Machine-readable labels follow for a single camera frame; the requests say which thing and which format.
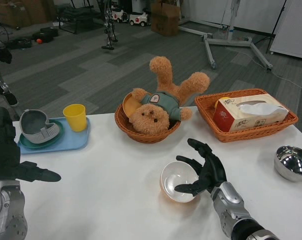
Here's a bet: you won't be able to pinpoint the green plastic plate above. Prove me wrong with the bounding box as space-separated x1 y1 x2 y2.
19 119 64 150

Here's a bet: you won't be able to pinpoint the orange plastic plate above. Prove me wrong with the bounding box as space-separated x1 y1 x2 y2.
122 91 144 118

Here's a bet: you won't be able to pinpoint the round wicker basket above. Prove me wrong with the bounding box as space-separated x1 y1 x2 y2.
114 103 182 144

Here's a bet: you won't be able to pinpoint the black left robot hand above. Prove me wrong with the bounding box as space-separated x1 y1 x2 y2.
0 106 62 183

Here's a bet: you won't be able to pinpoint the black metal bench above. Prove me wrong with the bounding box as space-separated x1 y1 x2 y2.
56 0 102 35

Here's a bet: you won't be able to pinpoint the yellow plastic cup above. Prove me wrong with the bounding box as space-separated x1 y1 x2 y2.
62 104 87 132

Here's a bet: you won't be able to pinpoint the grey curved plastic container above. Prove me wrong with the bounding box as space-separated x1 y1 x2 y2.
19 108 61 145

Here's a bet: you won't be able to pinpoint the white toy car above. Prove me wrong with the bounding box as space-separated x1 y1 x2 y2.
129 11 151 27
111 8 129 24

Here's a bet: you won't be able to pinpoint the black flat floor equipment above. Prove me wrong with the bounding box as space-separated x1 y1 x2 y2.
8 37 33 50

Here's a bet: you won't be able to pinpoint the red and beige tissue box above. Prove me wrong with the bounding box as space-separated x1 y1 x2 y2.
212 93 289 133

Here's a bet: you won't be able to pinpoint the stacked brown cardboard boxes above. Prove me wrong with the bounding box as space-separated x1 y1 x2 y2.
0 0 59 28

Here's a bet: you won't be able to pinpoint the shiny steel bowl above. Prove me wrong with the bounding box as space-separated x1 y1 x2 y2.
273 145 302 182

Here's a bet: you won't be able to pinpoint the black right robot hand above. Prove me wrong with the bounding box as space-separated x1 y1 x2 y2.
174 138 228 197

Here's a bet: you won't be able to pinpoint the light blue plastic tray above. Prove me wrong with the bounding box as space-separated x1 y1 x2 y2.
17 116 91 155

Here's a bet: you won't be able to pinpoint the white plastic bowl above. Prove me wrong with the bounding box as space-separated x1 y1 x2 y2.
160 161 201 203

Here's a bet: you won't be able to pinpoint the open brown cardboard box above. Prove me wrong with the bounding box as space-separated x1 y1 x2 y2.
150 2 181 37

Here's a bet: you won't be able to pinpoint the silver and black humanoid robot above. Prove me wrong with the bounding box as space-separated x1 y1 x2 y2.
0 22 19 108

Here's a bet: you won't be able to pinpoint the black tripod stand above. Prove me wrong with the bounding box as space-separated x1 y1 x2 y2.
264 0 292 55

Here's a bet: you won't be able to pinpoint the black round discs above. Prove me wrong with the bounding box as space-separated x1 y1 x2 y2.
32 27 60 43

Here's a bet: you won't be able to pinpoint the white wheeled gantry stand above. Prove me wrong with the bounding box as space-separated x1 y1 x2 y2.
178 0 274 72

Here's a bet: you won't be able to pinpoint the rectangular wicker basket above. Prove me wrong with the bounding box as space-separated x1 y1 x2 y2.
194 88 299 143

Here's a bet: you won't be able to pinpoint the white wheeled cabinet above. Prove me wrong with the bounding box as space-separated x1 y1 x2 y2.
269 0 302 62

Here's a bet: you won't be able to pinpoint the hanging humanoid robot legs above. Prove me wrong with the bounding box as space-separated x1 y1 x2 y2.
97 0 119 51

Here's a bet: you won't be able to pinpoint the brown teddy bear green shirt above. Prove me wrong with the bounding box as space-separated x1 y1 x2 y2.
128 56 211 135

